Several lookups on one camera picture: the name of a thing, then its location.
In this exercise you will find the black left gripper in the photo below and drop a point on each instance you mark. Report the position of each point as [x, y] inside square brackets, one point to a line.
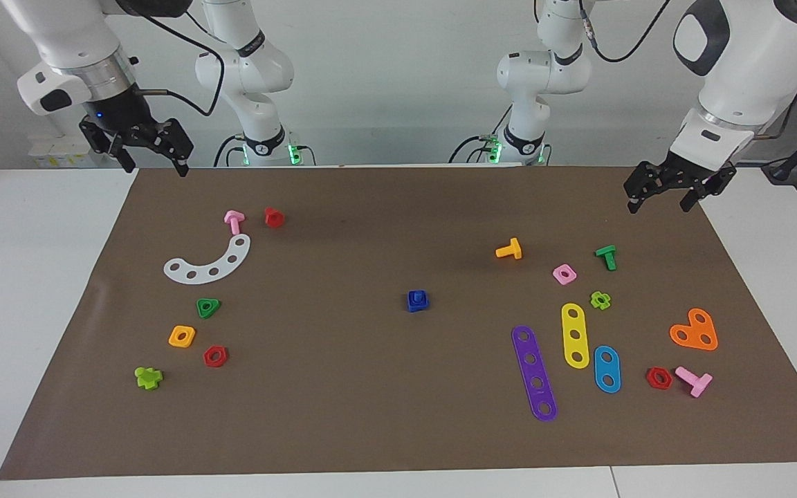
[689, 171]

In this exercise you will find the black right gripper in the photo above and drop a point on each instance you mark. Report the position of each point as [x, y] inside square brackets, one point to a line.
[122, 114]

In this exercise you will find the blue square toy nut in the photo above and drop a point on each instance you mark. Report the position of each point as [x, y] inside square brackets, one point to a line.
[425, 300]

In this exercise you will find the blue triangle-head toy screw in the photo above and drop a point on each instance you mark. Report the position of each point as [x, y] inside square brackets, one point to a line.
[417, 297]

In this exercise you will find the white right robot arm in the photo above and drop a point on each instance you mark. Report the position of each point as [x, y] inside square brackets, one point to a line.
[66, 34]

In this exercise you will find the white box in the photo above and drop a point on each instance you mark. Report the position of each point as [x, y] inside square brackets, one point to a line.
[66, 152]

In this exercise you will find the dark green toy screw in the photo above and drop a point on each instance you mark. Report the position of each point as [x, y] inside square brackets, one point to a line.
[608, 257]

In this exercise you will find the small pink toy screw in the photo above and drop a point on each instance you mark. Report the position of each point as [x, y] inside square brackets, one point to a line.
[234, 221]

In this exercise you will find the lime green cross nut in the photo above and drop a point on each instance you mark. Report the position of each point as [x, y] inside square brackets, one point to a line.
[607, 299]

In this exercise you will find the white curved five-hole plate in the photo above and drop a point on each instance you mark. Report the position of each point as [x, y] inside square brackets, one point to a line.
[203, 275]

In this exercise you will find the orange heart-shaped plate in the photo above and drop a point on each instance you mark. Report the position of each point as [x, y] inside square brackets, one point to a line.
[694, 332]

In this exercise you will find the red toy screw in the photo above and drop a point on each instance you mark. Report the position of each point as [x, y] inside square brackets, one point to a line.
[274, 218]

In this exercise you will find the pink square toy nut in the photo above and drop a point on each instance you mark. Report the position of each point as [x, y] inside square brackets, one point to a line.
[556, 274]

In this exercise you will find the yellow three-hole strip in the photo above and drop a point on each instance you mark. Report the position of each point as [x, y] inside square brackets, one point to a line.
[574, 324]

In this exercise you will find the green triangle toy nut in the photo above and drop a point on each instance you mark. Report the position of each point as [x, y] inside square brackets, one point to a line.
[201, 311]

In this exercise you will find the orange-yellow toy screw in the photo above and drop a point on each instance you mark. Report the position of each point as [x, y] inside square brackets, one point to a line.
[512, 250]

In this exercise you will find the orange square toy nut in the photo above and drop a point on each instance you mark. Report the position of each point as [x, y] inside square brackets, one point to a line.
[191, 332]

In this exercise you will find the red hexagon toy nut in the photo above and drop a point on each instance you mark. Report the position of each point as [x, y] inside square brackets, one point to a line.
[669, 380]
[224, 357]

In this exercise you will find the large pink toy screw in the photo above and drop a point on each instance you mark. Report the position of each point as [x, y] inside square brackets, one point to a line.
[694, 382]

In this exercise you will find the blue two-hole strip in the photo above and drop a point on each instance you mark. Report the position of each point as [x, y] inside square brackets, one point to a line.
[607, 369]

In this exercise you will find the lime green toy screw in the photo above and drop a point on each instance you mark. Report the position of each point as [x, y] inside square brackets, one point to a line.
[146, 378]

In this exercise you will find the purple four-hole strip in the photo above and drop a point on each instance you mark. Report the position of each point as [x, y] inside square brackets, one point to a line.
[533, 370]

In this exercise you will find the brown table mat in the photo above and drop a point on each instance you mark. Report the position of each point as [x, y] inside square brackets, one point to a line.
[371, 401]

